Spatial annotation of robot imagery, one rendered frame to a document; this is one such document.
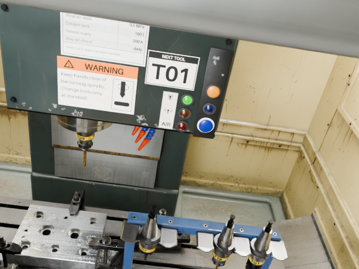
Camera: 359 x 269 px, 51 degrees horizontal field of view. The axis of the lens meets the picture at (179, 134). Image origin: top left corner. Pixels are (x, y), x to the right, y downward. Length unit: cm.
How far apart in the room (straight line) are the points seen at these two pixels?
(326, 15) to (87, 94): 64
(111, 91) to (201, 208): 149
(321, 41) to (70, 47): 60
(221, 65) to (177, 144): 94
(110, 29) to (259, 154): 156
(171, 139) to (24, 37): 98
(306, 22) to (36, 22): 62
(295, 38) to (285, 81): 175
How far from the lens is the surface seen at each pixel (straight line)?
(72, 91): 78
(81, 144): 108
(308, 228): 191
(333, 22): 19
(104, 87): 77
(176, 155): 167
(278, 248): 120
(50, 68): 78
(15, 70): 81
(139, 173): 170
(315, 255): 181
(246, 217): 220
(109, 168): 170
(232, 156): 213
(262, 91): 194
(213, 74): 74
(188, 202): 219
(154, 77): 74
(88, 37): 73
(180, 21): 18
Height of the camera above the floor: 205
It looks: 32 degrees down
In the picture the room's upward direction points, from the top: 10 degrees clockwise
